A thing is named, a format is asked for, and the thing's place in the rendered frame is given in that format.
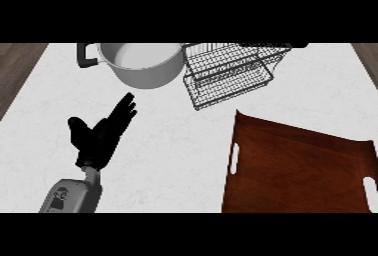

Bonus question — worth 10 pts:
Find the white pot with black handle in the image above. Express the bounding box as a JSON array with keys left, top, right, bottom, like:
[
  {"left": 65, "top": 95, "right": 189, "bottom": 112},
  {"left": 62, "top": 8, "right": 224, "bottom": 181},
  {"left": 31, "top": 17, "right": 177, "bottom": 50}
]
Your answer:
[{"left": 75, "top": 43, "right": 186, "bottom": 90}]

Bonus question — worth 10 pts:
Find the brown wooden tray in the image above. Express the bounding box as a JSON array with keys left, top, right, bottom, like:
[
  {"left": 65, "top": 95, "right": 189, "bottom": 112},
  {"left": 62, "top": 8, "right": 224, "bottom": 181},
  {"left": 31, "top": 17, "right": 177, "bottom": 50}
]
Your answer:
[{"left": 220, "top": 109, "right": 378, "bottom": 214}]

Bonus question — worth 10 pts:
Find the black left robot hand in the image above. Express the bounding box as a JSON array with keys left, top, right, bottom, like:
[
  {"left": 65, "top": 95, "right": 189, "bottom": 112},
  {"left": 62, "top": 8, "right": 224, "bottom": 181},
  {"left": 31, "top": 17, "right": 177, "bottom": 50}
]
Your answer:
[{"left": 66, "top": 92, "right": 139, "bottom": 171}]

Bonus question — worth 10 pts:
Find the dark wire tiered basket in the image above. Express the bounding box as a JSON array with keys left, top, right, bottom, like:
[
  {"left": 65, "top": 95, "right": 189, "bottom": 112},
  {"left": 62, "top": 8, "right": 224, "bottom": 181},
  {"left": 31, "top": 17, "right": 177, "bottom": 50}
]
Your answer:
[{"left": 180, "top": 43, "right": 310, "bottom": 112}]

